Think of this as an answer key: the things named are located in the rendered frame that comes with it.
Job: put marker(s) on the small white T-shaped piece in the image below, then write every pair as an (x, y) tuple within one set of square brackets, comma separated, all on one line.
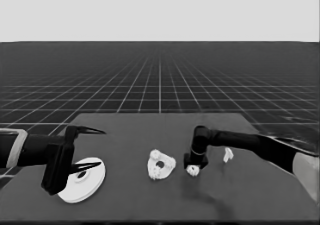
[(227, 155)]

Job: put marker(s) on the large thick white disc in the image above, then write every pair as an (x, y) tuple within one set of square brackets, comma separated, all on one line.
[(95, 181)]

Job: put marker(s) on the white round carrier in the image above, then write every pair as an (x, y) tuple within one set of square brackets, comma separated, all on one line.
[(166, 170)]

